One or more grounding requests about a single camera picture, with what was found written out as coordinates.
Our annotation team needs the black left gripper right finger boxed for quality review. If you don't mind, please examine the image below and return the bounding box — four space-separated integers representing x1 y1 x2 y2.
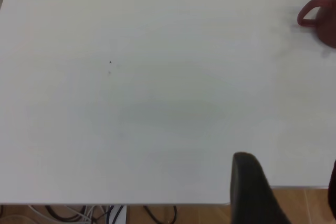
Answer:
327 159 336 224

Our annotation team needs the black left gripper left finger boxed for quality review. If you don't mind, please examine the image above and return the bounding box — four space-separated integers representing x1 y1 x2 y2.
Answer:
229 152 292 224

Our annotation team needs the red ceramic mug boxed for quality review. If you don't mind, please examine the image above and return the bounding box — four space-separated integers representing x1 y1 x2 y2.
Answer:
297 0 336 49

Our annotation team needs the white power strip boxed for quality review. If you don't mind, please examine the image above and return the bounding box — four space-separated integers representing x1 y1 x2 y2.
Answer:
106 205 128 224

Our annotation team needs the black floor cable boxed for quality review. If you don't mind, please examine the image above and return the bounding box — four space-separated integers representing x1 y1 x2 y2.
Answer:
44 205 88 222
143 205 178 224

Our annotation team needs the white floor cable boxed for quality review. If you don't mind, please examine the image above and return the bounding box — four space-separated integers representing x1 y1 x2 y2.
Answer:
27 205 97 224

